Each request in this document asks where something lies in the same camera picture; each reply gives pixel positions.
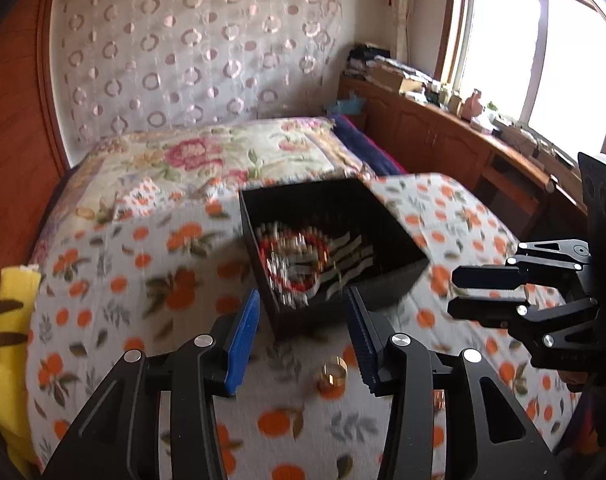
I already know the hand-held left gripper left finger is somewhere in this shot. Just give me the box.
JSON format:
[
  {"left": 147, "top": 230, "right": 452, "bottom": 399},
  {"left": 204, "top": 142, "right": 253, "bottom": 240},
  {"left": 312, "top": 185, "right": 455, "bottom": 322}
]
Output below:
[{"left": 42, "top": 287, "right": 262, "bottom": 480}]

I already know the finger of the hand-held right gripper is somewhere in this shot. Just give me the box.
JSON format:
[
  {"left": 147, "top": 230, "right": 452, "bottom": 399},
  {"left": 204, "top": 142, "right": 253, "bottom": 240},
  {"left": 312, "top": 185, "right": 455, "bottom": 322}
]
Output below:
[
  {"left": 447, "top": 296, "right": 600, "bottom": 372},
  {"left": 452, "top": 241, "right": 591, "bottom": 291}
]

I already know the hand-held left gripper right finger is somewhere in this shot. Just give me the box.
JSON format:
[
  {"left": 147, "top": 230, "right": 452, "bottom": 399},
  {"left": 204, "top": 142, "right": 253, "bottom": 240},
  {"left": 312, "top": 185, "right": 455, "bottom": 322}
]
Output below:
[{"left": 345, "top": 286, "right": 564, "bottom": 480}]

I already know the gold ring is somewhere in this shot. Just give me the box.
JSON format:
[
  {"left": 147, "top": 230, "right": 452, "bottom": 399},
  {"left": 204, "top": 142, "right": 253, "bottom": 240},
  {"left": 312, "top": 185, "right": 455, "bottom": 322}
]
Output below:
[{"left": 317, "top": 357, "right": 348, "bottom": 395}]

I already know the wide silver bangle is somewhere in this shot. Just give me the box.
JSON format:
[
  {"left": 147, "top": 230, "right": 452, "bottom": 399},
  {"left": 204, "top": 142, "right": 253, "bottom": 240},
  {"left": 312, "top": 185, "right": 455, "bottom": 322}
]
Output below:
[{"left": 265, "top": 247, "right": 319, "bottom": 307}]

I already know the black cardboard box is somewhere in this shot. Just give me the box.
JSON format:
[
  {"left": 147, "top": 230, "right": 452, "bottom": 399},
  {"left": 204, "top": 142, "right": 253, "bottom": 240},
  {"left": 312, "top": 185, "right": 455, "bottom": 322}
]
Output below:
[{"left": 239, "top": 177, "right": 430, "bottom": 341}]

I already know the silver wavy bangle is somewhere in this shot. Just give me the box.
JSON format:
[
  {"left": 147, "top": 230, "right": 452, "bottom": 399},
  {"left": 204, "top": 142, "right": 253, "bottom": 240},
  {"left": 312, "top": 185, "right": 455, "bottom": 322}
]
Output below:
[{"left": 327, "top": 232, "right": 375, "bottom": 295}]

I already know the red bead bracelet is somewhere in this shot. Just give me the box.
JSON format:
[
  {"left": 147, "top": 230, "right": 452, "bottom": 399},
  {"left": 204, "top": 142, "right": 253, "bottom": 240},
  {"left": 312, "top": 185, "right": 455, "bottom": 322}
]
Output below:
[{"left": 259, "top": 231, "right": 332, "bottom": 293}]

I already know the person's right forearm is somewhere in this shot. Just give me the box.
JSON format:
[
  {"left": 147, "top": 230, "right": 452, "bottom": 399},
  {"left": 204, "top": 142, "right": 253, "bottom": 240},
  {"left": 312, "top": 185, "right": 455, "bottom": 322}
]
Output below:
[{"left": 558, "top": 375, "right": 606, "bottom": 461}]

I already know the person's right hand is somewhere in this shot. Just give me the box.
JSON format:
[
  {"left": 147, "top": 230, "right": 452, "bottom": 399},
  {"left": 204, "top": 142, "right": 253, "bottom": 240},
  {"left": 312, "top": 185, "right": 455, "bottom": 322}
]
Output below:
[{"left": 560, "top": 370, "right": 592, "bottom": 394}]

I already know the orange fruit print blanket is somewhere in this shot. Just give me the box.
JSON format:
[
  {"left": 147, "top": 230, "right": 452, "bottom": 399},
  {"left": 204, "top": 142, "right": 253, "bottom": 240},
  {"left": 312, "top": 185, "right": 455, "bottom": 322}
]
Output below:
[{"left": 25, "top": 172, "right": 584, "bottom": 480}]

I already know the wooden cabinet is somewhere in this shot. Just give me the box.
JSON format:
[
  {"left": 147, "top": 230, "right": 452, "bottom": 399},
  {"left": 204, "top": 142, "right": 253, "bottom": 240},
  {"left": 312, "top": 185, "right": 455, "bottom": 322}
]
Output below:
[{"left": 338, "top": 75, "right": 591, "bottom": 241}]

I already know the dark blue blanket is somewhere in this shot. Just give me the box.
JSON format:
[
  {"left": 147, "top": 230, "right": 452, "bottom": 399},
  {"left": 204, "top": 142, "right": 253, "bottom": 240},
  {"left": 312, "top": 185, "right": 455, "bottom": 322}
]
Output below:
[{"left": 330, "top": 114, "right": 404, "bottom": 177}]

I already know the pink figurine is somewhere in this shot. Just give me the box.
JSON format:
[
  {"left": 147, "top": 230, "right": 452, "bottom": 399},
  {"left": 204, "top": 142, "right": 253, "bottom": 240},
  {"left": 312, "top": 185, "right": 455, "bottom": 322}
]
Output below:
[{"left": 458, "top": 88, "right": 485, "bottom": 120}]

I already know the window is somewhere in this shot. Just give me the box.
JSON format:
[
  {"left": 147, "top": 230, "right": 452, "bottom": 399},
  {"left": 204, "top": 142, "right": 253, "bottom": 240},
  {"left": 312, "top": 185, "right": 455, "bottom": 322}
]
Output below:
[{"left": 435, "top": 0, "right": 606, "bottom": 161}]

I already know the floral quilt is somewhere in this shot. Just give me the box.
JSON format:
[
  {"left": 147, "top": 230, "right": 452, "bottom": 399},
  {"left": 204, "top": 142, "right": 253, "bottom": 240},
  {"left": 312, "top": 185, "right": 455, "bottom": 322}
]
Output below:
[{"left": 48, "top": 117, "right": 374, "bottom": 221}]

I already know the teal cloth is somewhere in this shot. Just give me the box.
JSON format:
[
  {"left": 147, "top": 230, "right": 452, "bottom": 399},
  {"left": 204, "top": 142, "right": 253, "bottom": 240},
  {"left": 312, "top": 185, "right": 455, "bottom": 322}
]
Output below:
[{"left": 325, "top": 92, "right": 366, "bottom": 116}]

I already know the stack of papers and books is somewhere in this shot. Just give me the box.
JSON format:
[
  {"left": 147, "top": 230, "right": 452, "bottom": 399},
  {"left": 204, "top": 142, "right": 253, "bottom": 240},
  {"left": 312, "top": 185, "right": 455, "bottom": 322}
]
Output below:
[{"left": 347, "top": 46, "right": 439, "bottom": 96}]

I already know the yellow plush toy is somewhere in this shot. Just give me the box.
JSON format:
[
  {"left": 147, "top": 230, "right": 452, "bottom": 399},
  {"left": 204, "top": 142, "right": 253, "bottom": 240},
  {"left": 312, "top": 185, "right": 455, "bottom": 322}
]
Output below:
[{"left": 0, "top": 266, "right": 41, "bottom": 476}]

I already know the circle pattern sheer cloth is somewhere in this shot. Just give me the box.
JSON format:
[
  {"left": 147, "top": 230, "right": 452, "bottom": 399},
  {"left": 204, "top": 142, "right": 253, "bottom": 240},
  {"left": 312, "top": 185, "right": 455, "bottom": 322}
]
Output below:
[{"left": 53, "top": 0, "right": 344, "bottom": 168}]

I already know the pale window curtain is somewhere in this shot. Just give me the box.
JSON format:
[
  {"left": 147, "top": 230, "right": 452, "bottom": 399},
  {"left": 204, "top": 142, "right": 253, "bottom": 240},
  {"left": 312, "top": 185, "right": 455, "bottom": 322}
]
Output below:
[{"left": 388, "top": 0, "right": 451, "bottom": 81}]

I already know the wooden headboard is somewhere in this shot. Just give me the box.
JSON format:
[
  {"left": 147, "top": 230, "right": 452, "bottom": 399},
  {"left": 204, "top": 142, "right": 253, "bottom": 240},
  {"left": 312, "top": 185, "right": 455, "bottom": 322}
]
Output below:
[{"left": 0, "top": 0, "right": 76, "bottom": 281}]

